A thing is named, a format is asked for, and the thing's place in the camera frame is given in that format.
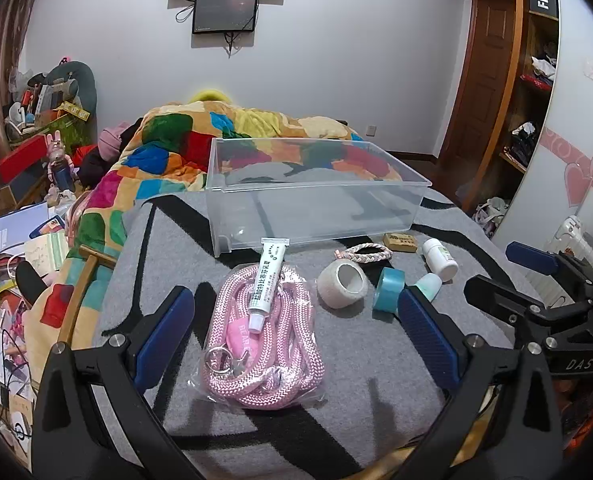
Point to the small brown box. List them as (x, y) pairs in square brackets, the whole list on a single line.
[(400, 241)]

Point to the red flat box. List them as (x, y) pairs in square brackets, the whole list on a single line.
[(21, 157)]

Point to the wooden wardrobe shelf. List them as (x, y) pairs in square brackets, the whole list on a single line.
[(521, 110)]

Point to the clear plastic storage box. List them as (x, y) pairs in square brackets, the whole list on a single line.
[(316, 210)]

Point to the wooden stick tool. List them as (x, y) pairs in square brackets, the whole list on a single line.
[(84, 280)]

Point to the white tape roll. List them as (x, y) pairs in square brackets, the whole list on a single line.
[(332, 296)]

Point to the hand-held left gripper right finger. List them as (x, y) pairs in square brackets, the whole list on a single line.
[(426, 332)]

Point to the blue white booklet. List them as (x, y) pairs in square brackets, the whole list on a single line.
[(19, 227)]

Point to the brown wooden door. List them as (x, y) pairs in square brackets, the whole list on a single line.
[(486, 75)]

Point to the folded clothes on shelf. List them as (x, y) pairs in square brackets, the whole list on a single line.
[(543, 70)]

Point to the dark clothes on shelf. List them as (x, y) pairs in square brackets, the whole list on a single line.
[(522, 142)]

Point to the small black wall monitor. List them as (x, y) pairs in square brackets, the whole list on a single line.
[(225, 12)]

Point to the colourful patchwork blanket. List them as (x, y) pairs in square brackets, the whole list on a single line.
[(176, 140)]

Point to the pink knitted hat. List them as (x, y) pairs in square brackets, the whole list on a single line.
[(112, 141)]

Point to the pink bunny toy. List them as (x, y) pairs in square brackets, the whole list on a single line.
[(60, 165)]

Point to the grey black patterned blanket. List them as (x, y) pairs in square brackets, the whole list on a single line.
[(366, 360)]

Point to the small mint green bottle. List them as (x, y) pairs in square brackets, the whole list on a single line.
[(429, 287)]

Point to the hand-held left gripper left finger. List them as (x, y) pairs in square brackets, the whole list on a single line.
[(169, 332)]

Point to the white wall socket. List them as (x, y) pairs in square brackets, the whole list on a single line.
[(371, 130)]

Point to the white ointment tube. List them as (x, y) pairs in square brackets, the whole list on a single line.
[(267, 280)]

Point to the white appliance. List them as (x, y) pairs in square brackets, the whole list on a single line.
[(576, 237)]

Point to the blue tape roll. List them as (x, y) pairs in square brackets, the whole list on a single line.
[(385, 296)]

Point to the grey neck pillow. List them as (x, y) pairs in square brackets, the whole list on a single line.
[(84, 82)]

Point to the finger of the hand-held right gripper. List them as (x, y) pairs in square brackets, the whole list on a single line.
[(531, 257), (496, 297)]

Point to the white pill bottle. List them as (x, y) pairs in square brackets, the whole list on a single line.
[(441, 260)]

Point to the white wardrobe door pink hearts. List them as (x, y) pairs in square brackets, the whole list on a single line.
[(576, 125)]

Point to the pile of papers and clutter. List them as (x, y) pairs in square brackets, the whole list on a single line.
[(6, 340)]

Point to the white bag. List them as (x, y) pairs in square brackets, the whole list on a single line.
[(491, 212)]

